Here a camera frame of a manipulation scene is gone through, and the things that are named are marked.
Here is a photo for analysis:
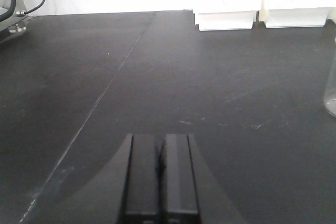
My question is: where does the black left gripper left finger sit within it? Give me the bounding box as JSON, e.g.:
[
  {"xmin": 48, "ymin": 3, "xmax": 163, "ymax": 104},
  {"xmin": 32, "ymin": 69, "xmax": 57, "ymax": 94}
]
[{"xmin": 65, "ymin": 134, "xmax": 160, "ymax": 223}]

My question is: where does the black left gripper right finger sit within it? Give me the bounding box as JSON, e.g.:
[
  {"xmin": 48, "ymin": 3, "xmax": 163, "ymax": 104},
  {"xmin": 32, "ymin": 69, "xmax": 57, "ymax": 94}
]
[{"xmin": 162, "ymin": 134, "xmax": 247, "ymax": 223}]

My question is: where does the clear glass beaker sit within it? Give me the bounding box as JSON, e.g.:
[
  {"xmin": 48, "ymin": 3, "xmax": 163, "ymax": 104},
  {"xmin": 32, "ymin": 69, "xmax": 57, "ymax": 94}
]
[{"xmin": 322, "ymin": 37, "xmax": 336, "ymax": 118}]

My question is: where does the white left storage bin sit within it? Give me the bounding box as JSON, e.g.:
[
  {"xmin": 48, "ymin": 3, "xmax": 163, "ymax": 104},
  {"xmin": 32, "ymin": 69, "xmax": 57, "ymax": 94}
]
[{"xmin": 192, "ymin": 0, "xmax": 262, "ymax": 31}]

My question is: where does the white storage bin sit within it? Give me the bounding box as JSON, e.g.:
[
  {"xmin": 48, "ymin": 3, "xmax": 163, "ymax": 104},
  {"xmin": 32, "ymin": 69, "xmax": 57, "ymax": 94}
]
[
  {"xmin": 192, "ymin": 0, "xmax": 262, "ymax": 31},
  {"xmin": 258, "ymin": 0, "xmax": 333, "ymax": 28}
]

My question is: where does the white middle storage bin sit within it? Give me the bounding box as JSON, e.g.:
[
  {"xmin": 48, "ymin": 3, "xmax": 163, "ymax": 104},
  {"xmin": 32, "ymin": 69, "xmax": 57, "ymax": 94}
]
[{"xmin": 258, "ymin": 0, "xmax": 333, "ymax": 28}]

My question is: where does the metal equipment base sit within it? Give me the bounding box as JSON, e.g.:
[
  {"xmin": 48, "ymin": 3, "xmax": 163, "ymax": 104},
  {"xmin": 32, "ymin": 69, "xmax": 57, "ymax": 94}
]
[{"xmin": 1, "ymin": 0, "xmax": 28, "ymax": 44}]

